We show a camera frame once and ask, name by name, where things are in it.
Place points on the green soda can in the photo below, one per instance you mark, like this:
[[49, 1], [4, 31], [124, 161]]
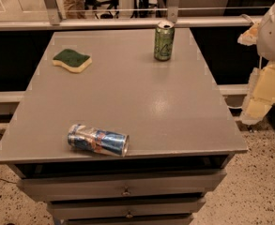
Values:
[[164, 39]]

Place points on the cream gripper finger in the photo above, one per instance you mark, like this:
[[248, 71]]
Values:
[[261, 95], [249, 37]]

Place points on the silver blue redbull can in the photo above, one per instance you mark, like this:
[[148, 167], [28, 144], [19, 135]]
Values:
[[98, 141]]

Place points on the green yellow sponge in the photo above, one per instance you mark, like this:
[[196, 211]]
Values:
[[72, 61]]

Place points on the grey drawer cabinet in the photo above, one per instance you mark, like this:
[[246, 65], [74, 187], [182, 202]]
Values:
[[181, 132]]

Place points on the top drawer brass knob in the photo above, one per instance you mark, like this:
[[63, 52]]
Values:
[[126, 192]]

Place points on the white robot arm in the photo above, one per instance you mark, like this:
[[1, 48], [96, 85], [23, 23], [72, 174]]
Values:
[[266, 37]]

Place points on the metal window rail frame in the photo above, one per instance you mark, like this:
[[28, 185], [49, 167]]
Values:
[[21, 15]]

